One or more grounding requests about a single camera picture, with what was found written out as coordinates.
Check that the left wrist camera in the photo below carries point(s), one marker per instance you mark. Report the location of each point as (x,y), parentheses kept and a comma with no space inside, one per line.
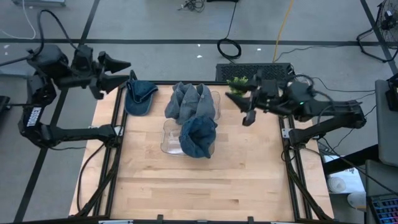
(83,56)

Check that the rainbow backlit keyboard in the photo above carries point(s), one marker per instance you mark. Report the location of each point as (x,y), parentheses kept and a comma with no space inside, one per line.
(385,211)

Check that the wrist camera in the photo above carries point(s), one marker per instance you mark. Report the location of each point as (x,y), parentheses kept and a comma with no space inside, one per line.
(83,56)
(270,88)

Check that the grey desk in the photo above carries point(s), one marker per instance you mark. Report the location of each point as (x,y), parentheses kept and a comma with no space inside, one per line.
(387,137)

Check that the person's foot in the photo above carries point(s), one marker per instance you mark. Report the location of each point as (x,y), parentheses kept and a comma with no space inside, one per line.
(336,184)
(357,199)

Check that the black desk beam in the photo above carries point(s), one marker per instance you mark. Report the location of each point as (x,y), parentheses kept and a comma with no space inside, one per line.
(348,160)

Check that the clear plastic storage bin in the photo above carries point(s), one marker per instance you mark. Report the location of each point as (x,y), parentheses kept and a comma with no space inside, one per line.
(169,140)
(217,107)

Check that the black floor fan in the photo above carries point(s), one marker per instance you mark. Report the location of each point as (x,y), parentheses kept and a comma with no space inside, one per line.
(388,15)

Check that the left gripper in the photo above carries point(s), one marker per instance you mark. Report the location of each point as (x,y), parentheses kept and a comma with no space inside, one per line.
(81,79)

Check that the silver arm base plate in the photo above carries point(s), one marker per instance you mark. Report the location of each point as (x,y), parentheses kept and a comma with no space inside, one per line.
(119,130)
(285,133)

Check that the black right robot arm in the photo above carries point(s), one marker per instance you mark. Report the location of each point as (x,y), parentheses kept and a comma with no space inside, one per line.
(335,109)

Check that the black table edge clamp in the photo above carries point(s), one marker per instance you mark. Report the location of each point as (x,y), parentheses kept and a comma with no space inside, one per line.
(160,218)
(250,220)

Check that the small plant in white pot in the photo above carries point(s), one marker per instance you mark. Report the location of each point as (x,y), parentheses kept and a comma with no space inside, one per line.
(237,81)

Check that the black aluminium rig frame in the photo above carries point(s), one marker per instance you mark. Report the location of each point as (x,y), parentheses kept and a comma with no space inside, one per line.
(117,155)

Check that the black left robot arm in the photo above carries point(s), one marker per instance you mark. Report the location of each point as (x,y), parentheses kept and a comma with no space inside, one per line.
(77,133)

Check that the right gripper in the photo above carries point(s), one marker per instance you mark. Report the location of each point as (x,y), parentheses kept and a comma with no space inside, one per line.
(270,104)

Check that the grey metal base bar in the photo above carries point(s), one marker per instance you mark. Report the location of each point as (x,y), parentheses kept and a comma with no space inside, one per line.
(37,2)
(9,73)

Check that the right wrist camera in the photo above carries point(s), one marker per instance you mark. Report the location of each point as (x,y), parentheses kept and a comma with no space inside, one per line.
(270,88)

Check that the black wheeled base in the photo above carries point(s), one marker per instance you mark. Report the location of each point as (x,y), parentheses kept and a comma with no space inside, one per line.
(4,104)

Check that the black desk device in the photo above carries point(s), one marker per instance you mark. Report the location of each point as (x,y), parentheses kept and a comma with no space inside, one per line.
(392,96)

